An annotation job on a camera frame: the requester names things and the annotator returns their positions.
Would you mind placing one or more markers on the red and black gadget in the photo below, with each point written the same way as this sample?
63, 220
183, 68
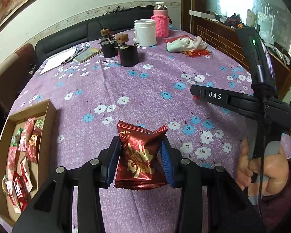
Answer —
234, 19

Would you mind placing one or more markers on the brown sofa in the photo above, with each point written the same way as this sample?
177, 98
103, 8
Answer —
7, 77

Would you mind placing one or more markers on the thin green book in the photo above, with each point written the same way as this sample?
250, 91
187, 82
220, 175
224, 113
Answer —
88, 54

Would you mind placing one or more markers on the person's right hand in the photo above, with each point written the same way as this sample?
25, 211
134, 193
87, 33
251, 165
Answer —
274, 172

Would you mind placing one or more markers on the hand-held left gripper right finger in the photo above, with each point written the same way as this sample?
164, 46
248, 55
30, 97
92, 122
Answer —
166, 165

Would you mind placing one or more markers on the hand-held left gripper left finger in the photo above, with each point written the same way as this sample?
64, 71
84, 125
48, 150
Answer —
112, 161

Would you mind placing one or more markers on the shallow cardboard box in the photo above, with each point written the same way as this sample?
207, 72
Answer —
47, 126

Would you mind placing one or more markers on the white paper sheet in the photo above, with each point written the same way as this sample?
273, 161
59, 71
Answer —
55, 62

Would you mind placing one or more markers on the white cloth on red packet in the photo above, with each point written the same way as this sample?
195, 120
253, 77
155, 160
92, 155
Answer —
198, 53

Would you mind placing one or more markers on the white plastic jar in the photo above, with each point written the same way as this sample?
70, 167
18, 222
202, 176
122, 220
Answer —
145, 32

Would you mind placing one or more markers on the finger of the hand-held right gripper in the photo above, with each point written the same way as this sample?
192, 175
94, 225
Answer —
215, 95

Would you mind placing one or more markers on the black leather sofa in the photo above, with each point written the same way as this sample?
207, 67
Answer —
70, 31

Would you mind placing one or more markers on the pile of assorted snack packets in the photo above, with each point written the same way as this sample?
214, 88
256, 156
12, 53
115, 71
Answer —
21, 165

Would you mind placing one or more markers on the wooden cabinet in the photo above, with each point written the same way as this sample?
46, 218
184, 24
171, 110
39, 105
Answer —
218, 36

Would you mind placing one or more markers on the black jar with cork lid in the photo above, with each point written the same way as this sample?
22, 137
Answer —
109, 48
128, 55

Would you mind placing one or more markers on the framed wall painting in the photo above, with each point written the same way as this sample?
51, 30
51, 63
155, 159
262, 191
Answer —
26, 0

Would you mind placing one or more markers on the wooden door frame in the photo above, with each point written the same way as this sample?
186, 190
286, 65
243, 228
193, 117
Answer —
185, 4

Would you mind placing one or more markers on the clear plastic container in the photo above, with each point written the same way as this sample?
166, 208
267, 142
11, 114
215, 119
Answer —
135, 35

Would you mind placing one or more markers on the dark red snack packet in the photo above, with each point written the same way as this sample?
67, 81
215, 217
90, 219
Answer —
138, 160

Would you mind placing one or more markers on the black pens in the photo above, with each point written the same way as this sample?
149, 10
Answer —
74, 56

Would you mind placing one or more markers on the pink thermos bottle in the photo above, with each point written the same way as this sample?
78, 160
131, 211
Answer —
160, 24

